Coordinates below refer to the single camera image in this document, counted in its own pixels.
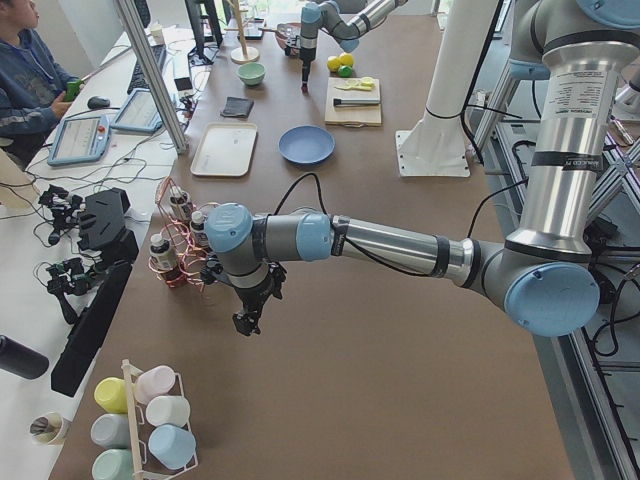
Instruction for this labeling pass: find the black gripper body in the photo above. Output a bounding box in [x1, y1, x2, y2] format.
[284, 31, 316, 78]
[201, 255, 287, 320]

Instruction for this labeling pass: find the blue round plate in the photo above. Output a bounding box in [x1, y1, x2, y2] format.
[278, 125, 335, 166]

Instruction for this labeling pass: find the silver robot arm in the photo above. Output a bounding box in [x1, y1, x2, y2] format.
[297, 0, 406, 94]
[201, 1, 639, 337]

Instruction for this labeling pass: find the yellow lemon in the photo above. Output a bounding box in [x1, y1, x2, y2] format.
[326, 56, 342, 72]
[338, 52, 355, 67]

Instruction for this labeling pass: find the pink bowl with ice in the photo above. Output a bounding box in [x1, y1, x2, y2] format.
[275, 22, 301, 57]

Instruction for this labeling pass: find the metal ice scoop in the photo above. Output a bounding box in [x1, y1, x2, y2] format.
[259, 23, 293, 37]

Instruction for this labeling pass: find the green lime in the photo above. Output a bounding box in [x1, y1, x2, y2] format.
[337, 65, 353, 78]

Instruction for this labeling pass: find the steel muddler black tip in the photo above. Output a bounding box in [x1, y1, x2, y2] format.
[332, 98, 381, 107]

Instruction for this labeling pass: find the green bowl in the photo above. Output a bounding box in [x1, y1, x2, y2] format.
[237, 62, 266, 87]

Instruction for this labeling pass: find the yellow plastic knife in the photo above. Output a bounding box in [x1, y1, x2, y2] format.
[334, 82, 375, 91]

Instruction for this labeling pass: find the lemon half slice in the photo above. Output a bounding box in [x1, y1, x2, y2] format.
[360, 77, 375, 89]

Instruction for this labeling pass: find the wooden cup tree stand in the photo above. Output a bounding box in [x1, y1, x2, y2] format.
[226, 0, 260, 65]

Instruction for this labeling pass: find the wooden cutting board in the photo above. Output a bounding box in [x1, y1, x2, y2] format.
[324, 77, 382, 127]

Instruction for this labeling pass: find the dark drink bottle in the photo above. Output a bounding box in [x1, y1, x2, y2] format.
[190, 210, 211, 251]
[149, 233, 186, 288]
[169, 185, 193, 223]

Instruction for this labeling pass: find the grey folded cloth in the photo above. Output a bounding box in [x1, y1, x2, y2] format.
[220, 96, 254, 119]

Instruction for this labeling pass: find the pink cup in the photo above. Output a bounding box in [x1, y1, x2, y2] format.
[134, 365, 176, 404]

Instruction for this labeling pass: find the cream rabbit tray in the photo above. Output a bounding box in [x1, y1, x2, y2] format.
[190, 122, 258, 177]

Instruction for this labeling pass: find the white cup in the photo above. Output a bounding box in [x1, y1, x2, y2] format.
[146, 395, 191, 427]

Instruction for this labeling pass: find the light blue cup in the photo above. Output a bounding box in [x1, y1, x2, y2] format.
[148, 424, 196, 470]

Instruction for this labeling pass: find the yellow cup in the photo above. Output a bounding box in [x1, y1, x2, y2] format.
[94, 377, 128, 414]

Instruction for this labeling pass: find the black keyboard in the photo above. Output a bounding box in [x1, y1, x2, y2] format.
[126, 43, 168, 95]

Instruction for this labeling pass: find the grey cup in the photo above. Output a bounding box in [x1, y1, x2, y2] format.
[90, 413, 130, 449]

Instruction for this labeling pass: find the mint green cup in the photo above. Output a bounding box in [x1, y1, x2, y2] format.
[91, 449, 133, 480]

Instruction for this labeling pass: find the black computer mouse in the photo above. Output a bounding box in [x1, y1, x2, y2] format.
[87, 96, 111, 110]

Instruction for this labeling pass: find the paper cup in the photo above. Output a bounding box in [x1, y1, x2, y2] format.
[29, 412, 71, 445]

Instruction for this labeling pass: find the black thermos bottle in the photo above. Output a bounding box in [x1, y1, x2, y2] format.
[1, 335, 49, 380]

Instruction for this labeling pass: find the copper wire bottle rack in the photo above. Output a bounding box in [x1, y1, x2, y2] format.
[148, 176, 219, 294]

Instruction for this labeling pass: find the aluminium frame post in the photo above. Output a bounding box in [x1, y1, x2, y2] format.
[114, 0, 189, 154]

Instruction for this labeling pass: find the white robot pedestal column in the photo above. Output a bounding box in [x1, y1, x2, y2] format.
[396, 0, 501, 177]

